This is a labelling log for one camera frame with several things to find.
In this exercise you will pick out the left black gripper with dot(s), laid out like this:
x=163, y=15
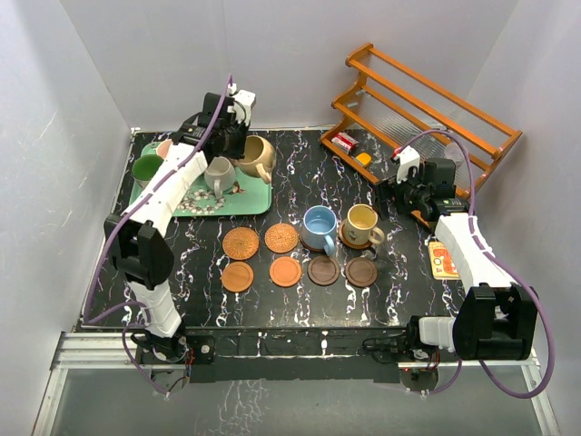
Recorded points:
x=239, y=153

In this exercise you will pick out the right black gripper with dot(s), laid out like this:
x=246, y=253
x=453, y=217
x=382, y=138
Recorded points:
x=386, y=190

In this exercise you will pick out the gold brown mug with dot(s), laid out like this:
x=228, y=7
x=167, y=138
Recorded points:
x=259, y=158

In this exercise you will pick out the silver white mug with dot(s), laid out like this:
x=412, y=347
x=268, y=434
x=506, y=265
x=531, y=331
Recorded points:
x=220, y=176

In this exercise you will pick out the cream yellow mug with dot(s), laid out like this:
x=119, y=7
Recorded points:
x=361, y=225

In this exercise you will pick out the ringed wooden coaster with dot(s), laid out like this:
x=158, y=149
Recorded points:
x=325, y=244
x=346, y=242

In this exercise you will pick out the light blue mug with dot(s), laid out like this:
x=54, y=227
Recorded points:
x=319, y=220

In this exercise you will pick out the dark walnut coaster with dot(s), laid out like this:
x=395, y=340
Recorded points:
x=323, y=270
x=361, y=272

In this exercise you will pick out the woven rattan coaster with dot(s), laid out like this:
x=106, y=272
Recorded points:
x=241, y=243
x=281, y=238

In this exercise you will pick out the light orange wooden coaster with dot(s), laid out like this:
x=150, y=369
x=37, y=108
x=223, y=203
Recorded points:
x=285, y=271

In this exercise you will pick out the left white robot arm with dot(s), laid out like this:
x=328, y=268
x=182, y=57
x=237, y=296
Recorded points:
x=137, y=247

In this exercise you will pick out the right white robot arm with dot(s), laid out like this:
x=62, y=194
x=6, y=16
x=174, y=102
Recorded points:
x=497, y=319

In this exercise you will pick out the clear plastic cup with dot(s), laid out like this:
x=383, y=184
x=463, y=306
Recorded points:
x=454, y=153

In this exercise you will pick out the yellow small block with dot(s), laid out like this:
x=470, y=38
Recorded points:
x=363, y=159

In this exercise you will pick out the red white small box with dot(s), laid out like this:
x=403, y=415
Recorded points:
x=344, y=141

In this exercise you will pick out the pink mug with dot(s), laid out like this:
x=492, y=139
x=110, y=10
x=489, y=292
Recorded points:
x=163, y=148

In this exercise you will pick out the orange wooden shelf rack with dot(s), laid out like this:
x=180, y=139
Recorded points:
x=390, y=104

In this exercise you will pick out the green inside mug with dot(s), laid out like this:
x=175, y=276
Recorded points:
x=145, y=168

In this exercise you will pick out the orange patterned card box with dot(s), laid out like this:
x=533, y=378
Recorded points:
x=441, y=263

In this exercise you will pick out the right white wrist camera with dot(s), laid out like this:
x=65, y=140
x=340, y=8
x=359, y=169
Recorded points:
x=407, y=159

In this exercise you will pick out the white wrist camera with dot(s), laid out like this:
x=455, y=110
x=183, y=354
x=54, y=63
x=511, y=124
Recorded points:
x=240, y=104
x=407, y=159

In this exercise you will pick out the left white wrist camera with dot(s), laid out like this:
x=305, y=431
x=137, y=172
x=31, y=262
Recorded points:
x=240, y=104

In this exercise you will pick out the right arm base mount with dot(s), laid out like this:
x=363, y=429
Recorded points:
x=407, y=346

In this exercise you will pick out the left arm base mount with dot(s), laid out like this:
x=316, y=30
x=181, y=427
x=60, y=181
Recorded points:
x=182, y=349

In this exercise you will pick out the aluminium frame rail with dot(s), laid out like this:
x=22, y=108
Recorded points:
x=282, y=381

